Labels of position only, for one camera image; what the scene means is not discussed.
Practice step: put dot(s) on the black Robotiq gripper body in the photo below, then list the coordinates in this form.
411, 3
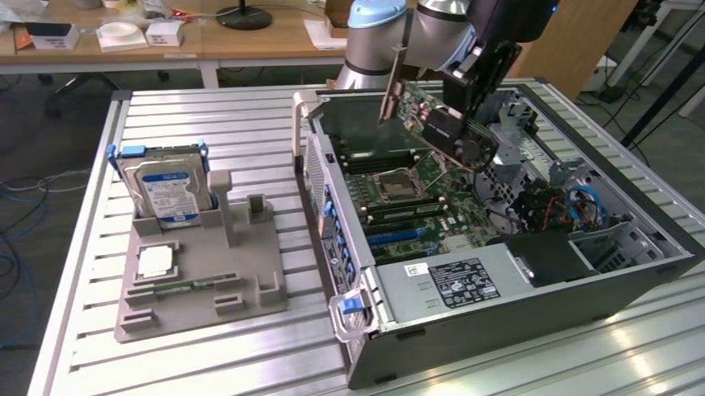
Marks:
514, 20

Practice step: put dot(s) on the graphics card with metal bracket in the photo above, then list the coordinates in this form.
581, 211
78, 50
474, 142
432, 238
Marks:
418, 111

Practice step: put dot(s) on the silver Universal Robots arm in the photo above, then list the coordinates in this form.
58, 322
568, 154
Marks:
374, 41

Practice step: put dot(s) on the wooden cabinet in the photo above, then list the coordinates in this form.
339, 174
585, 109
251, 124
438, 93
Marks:
578, 62

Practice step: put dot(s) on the metal socket cover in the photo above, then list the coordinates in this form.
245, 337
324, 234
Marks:
435, 175

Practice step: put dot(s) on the CPU socket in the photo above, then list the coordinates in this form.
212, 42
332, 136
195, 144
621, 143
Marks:
396, 185

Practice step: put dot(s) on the flat white box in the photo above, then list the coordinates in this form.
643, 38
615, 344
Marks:
321, 37

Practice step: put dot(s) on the green motherboard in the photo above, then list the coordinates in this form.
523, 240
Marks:
467, 218

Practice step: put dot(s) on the black labelled RAM stick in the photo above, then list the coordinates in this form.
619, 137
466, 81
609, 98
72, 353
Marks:
407, 213

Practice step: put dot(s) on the brown cardboard box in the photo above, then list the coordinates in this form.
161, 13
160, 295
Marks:
335, 12

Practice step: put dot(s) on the blue expansion slot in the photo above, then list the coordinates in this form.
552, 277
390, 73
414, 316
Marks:
394, 238

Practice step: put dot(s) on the black plastic shroud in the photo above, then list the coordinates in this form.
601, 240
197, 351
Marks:
544, 255

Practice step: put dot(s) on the black round lamp base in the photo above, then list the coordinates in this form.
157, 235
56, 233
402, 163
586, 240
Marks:
244, 18

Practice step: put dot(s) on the metal disk bay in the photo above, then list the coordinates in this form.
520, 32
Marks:
633, 247

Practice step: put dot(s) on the grey power supply unit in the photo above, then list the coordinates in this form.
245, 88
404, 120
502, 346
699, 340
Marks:
407, 293

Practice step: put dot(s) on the small white labelled box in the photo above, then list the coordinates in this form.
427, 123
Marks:
164, 35

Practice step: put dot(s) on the open black PC case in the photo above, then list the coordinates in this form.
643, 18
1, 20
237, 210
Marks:
495, 330

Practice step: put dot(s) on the hard disk with blue caddy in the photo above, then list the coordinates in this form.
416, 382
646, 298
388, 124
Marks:
167, 194

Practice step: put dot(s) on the grey plastic parts rack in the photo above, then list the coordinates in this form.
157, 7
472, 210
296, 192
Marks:
203, 255

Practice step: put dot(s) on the white box with round hollow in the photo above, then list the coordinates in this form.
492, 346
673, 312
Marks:
120, 39

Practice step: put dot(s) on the green RAM stick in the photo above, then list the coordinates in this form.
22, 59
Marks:
184, 285

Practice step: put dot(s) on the silver CPU chip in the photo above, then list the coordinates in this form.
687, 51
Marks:
155, 262

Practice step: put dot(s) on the black office chair base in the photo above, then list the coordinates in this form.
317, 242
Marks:
68, 86

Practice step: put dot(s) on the wooden desk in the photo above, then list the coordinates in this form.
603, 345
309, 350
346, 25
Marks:
65, 55

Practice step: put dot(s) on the white box with black lid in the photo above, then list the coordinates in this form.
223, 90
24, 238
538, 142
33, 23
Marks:
52, 37

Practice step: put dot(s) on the white table frame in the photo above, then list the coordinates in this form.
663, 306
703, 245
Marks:
693, 103

